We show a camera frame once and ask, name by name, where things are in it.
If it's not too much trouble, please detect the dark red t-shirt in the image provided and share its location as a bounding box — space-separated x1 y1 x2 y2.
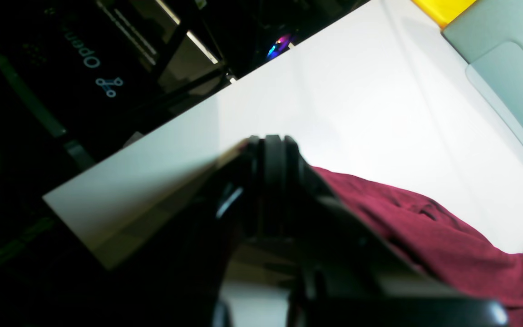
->
314 167 523 327

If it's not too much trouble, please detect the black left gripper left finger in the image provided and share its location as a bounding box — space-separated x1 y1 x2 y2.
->
0 136 276 327

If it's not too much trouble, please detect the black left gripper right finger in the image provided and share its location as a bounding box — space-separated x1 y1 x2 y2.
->
275 136 509 327

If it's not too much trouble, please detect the yellow object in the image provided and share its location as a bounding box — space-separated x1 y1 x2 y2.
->
412 0 476 30

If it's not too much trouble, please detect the black panel with logo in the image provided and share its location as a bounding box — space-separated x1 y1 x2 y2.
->
0 0 174 155

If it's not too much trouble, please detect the grey plastic tray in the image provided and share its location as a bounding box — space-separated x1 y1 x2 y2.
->
442 0 523 145

